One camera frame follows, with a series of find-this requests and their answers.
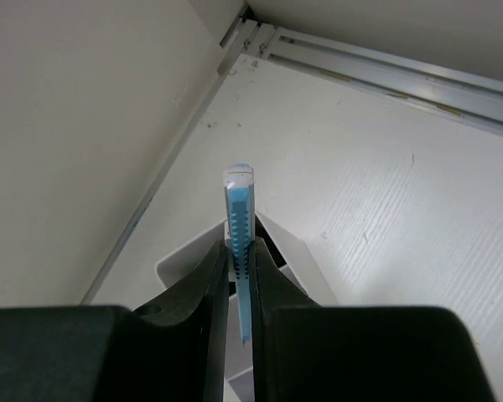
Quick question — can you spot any light blue pen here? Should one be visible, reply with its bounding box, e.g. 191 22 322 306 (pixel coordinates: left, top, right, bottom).
223 163 255 343

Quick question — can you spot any white compartment organizer tray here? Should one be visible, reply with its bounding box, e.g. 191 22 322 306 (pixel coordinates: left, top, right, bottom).
154 209 340 402

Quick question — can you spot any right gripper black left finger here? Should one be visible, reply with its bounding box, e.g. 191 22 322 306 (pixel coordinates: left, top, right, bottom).
0 241 229 401

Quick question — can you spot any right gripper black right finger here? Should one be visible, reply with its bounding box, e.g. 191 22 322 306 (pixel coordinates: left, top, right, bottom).
249 239 495 401

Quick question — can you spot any aluminium frame rail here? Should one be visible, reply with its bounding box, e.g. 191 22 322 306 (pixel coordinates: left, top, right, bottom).
218 4 503 137

